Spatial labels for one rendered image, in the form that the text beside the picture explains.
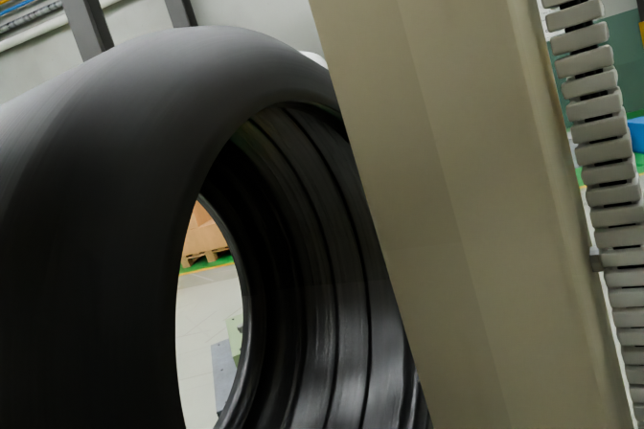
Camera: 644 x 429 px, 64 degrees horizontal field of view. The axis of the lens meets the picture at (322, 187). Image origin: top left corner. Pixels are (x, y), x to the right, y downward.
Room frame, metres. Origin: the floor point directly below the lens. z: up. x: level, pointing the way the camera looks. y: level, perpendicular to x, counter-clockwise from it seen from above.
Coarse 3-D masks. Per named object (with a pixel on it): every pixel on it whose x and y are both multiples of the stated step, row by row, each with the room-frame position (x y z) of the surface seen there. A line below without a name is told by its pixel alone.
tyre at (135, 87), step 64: (128, 64) 0.38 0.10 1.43; (192, 64) 0.40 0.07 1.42; (256, 64) 0.45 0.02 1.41; (0, 128) 0.38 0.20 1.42; (64, 128) 0.33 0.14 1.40; (128, 128) 0.33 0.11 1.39; (192, 128) 0.36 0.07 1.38; (256, 128) 0.72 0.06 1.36; (320, 128) 0.69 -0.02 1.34; (0, 192) 0.31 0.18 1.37; (64, 192) 0.30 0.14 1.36; (128, 192) 0.31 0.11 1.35; (192, 192) 0.34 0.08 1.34; (256, 192) 0.79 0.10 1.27; (320, 192) 0.76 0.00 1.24; (0, 256) 0.28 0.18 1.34; (64, 256) 0.28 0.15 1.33; (128, 256) 0.29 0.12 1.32; (256, 256) 0.79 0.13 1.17; (320, 256) 0.78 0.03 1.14; (0, 320) 0.26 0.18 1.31; (64, 320) 0.27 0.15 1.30; (128, 320) 0.28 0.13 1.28; (256, 320) 0.75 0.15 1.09; (320, 320) 0.77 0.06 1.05; (384, 320) 0.70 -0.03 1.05; (0, 384) 0.25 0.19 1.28; (64, 384) 0.26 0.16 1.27; (128, 384) 0.27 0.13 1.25; (256, 384) 0.71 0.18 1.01; (320, 384) 0.71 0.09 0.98; (384, 384) 0.66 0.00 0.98
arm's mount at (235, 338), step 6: (228, 318) 1.75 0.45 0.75; (234, 318) 1.74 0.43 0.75; (240, 318) 1.72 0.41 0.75; (228, 324) 1.70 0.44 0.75; (234, 324) 1.69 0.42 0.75; (228, 330) 1.65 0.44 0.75; (234, 330) 1.63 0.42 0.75; (228, 336) 1.60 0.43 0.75; (234, 336) 1.59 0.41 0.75; (240, 336) 1.58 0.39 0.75; (234, 342) 1.55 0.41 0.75; (240, 342) 1.53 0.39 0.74; (234, 348) 1.50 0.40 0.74; (240, 348) 1.49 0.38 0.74; (234, 354) 1.46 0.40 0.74; (234, 360) 1.45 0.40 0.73
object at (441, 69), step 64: (320, 0) 0.37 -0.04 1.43; (384, 0) 0.34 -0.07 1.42; (448, 0) 0.32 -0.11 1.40; (512, 0) 0.31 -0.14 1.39; (384, 64) 0.35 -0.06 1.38; (448, 64) 0.33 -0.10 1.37; (512, 64) 0.31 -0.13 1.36; (384, 128) 0.36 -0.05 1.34; (448, 128) 0.33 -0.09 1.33; (512, 128) 0.31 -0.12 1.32; (384, 192) 0.36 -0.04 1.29; (448, 192) 0.34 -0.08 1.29; (512, 192) 0.32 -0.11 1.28; (576, 192) 0.39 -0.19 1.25; (384, 256) 0.37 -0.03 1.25; (448, 256) 0.35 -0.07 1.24; (512, 256) 0.32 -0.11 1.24; (576, 256) 0.32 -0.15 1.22; (448, 320) 0.35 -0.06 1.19; (512, 320) 0.33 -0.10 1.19; (576, 320) 0.31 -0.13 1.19; (448, 384) 0.36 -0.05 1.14; (512, 384) 0.33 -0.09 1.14; (576, 384) 0.31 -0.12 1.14
